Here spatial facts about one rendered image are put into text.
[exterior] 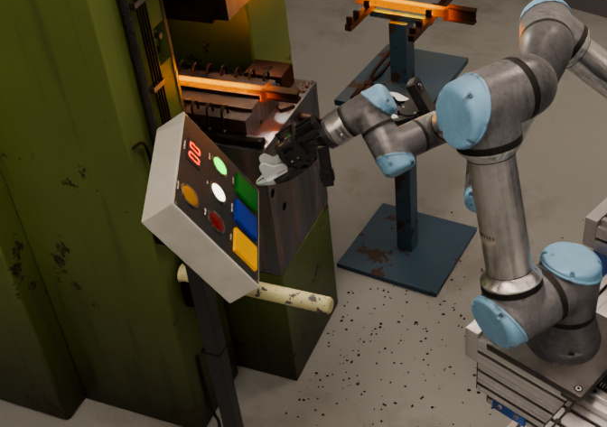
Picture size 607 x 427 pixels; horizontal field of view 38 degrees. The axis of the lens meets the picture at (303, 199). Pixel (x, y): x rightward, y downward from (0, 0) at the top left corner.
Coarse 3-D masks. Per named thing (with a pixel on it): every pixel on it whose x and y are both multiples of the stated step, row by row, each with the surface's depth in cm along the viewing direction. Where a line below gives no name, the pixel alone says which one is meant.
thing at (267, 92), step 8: (184, 80) 245; (192, 80) 244; (200, 80) 244; (208, 80) 243; (216, 80) 243; (224, 88) 240; (232, 88) 239; (240, 88) 238; (248, 88) 238; (256, 88) 237; (264, 88) 236; (272, 88) 236; (280, 88) 235; (288, 88) 235; (296, 88) 234; (264, 96) 235; (272, 96) 237; (280, 96) 235; (288, 96) 235; (296, 96) 234
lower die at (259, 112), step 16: (224, 80) 244; (240, 80) 245; (256, 80) 244; (272, 80) 243; (192, 96) 241; (208, 96) 240; (224, 96) 239; (240, 96) 238; (256, 96) 236; (224, 112) 234; (240, 112) 234; (256, 112) 235; (240, 128) 232; (256, 128) 237
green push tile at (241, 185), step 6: (240, 180) 200; (240, 186) 198; (246, 186) 201; (240, 192) 196; (246, 192) 199; (252, 192) 202; (240, 198) 196; (246, 198) 197; (252, 198) 200; (252, 204) 198
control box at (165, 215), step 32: (160, 128) 195; (192, 128) 193; (160, 160) 184; (192, 160) 184; (224, 160) 199; (160, 192) 173; (224, 192) 190; (160, 224) 170; (192, 224) 171; (224, 224) 182; (192, 256) 176; (224, 256) 176; (224, 288) 181; (256, 288) 182
